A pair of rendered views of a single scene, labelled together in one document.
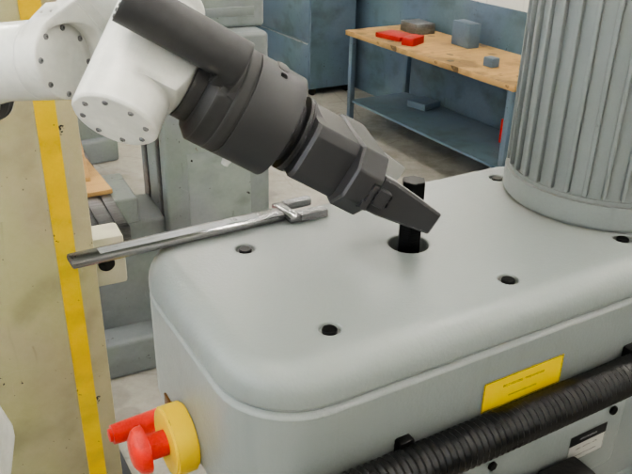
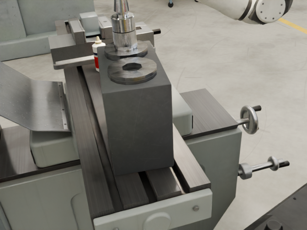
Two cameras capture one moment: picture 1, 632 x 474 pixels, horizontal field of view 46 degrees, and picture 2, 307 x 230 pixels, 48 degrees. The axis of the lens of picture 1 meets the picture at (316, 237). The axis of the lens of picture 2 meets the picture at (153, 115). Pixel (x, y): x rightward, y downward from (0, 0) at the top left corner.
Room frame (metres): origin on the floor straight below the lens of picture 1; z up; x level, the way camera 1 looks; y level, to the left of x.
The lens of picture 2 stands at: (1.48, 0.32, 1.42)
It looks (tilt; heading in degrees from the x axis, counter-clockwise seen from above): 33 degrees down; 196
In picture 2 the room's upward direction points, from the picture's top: 4 degrees counter-clockwise
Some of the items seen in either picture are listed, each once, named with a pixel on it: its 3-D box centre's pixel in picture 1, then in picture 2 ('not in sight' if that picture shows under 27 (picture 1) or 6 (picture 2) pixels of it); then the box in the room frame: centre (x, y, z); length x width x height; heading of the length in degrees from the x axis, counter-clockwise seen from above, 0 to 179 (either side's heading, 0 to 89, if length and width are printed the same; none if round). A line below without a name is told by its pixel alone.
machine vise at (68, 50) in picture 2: not in sight; (100, 38); (0.44, -0.15, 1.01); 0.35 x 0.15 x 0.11; 122
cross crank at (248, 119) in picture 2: not in sight; (240, 122); (0.35, 0.35, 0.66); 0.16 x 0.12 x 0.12; 121
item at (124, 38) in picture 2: not in sight; (124, 33); (0.86, 0.09, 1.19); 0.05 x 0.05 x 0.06
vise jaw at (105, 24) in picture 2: not in sight; (107, 27); (0.42, -0.13, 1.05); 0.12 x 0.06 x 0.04; 32
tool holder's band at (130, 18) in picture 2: not in sight; (122, 17); (0.86, 0.09, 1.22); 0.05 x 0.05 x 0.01
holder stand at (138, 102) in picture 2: not in sight; (133, 101); (0.90, 0.12, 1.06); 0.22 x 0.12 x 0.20; 24
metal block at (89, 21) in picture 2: not in sight; (89, 23); (0.45, -0.17, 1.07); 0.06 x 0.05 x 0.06; 32
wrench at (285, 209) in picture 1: (203, 230); not in sight; (0.61, 0.10, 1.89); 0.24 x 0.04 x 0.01; 122
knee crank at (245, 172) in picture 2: not in sight; (263, 165); (0.45, 0.44, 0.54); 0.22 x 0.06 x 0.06; 121
